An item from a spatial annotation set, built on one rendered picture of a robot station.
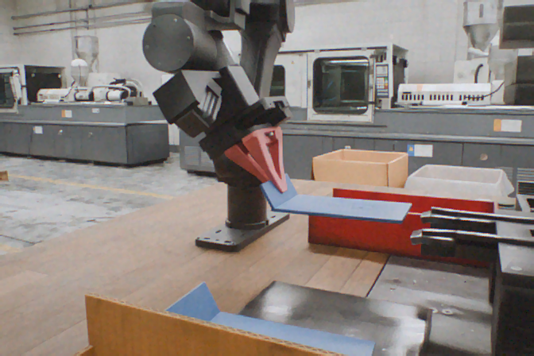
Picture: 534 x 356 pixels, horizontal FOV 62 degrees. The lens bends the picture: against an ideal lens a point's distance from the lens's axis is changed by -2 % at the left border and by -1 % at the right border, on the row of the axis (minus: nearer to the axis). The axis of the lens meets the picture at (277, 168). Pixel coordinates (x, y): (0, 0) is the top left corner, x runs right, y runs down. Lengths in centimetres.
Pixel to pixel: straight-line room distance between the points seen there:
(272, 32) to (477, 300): 49
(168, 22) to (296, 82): 501
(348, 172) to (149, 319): 247
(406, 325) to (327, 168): 242
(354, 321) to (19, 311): 33
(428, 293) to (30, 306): 42
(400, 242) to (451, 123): 434
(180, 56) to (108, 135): 700
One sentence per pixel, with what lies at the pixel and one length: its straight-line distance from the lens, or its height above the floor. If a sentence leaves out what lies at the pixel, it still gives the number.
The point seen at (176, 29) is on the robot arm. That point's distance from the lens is 46.
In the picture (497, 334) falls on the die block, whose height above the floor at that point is 94.
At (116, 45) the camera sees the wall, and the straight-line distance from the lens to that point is 1019.
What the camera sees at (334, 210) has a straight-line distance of 47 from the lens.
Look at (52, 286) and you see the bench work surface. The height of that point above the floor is 90.
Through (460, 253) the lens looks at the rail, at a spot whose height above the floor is 97.
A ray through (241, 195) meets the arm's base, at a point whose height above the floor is 96.
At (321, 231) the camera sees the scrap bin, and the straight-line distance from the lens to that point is 65.
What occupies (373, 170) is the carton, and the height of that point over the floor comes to 68.
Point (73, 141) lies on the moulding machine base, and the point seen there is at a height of 37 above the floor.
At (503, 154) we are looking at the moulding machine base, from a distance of 493.
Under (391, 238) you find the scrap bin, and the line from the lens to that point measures 62.
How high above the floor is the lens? 111
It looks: 9 degrees down
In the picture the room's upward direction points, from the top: straight up
